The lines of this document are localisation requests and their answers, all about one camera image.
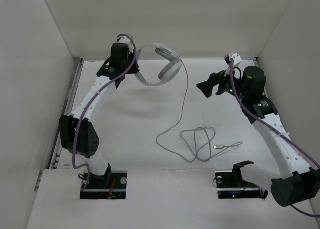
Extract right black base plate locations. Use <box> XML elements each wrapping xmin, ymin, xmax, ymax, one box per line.
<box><xmin>212</xmin><ymin>160</ymin><xmax>269</xmax><ymax>200</ymax></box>

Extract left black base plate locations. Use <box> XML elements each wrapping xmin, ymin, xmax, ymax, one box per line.
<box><xmin>79</xmin><ymin>171</ymin><xmax>128</xmax><ymax>200</ymax></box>

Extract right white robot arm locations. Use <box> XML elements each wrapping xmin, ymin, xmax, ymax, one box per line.
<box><xmin>196</xmin><ymin>66</ymin><xmax>320</xmax><ymax>207</ymax></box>

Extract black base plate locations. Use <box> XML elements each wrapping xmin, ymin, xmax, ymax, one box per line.
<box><xmin>212</xmin><ymin>160</ymin><xmax>269</xmax><ymax>200</ymax></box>
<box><xmin>79</xmin><ymin>171</ymin><xmax>128</xmax><ymax>200</ymax></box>

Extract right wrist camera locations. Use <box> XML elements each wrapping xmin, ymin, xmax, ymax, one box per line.
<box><xmin>224</xmin><ymin>52</ymin><xmax>243</xmax><ymax>77</ymax></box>

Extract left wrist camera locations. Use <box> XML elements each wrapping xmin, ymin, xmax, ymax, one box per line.
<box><xmin>117</xmin><ymin>35</ymin><xmax>134</xmax><ymax>54</ymax></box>

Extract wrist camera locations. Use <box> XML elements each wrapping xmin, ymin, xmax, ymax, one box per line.
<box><xmin>117</xmin><ymin>35</ymin><xmax>134</xmax><ymax>54</ymax></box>
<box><xmin>224</xmin><ymin>52</ymin><xmax>243</xmax><ymax>77</ymax></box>

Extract grey white headphones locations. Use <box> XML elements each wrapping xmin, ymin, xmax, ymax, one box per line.
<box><xmin>134</xmin><ymin>42</ymin><xmax>183</xmax><ymax>87</ymax></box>

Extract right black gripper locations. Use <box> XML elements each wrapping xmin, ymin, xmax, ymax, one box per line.
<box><xmin>196</xmin><ymin>64</ymin><xmax>250</xmax><ymax>101</ymax></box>

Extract grey headphone cable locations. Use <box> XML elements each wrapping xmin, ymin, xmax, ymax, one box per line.
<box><xmin>156</xmin><ymin>58</ymin><xmax>244</xmax><ymax>164</ymax></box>

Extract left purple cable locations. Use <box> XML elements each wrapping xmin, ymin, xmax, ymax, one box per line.
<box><xmin>72</xmin><ymin>33</ymin><xmax>138</xmax><ymax>192</ymax></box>

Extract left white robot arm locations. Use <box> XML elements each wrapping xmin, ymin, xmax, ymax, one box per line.
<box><xmin>59</xmin><ymin>38</ymin><xmax>139</xmax><ymax>188</ymax></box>

